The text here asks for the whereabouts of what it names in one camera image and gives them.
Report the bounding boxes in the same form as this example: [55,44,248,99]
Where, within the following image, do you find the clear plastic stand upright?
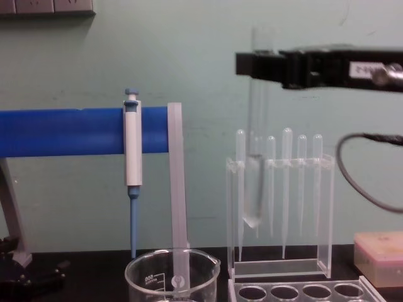
[166,101,192,289]

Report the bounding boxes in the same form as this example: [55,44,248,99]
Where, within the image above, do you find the thin black cable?
[334,132,403,214]

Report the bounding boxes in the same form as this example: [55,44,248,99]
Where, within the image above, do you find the white and blue pipette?
[123,87,143,259]

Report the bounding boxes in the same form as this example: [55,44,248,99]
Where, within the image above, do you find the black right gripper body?
[310,45,403,92]

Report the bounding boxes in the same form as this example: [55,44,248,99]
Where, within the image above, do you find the clear glass test tube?
[249,26,275,229]

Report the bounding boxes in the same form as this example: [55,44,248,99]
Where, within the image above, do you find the clear plastic transfer pipette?
[236,128,247,262]

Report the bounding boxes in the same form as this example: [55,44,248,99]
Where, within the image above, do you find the grey stand leg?
[0,157,33,266]

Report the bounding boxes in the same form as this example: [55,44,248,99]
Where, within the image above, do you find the cream and pink box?
[353,232,403,289]

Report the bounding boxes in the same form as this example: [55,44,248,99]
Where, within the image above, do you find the clear glass beaker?
[124,247,222,302]

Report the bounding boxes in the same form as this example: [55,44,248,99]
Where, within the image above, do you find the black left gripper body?
[0,237,31,302]

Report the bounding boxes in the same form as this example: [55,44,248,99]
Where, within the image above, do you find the clear acrylic pipette rack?
[225,154,336,281]

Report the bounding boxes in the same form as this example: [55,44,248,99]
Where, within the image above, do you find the blue pipette stand bar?
[0,107,170,159]

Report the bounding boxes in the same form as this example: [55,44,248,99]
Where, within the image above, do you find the clear test tube rack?
[227,276,390,302]

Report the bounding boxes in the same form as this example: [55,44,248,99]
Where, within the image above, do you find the small silver cable plug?
[373,62,403,87]

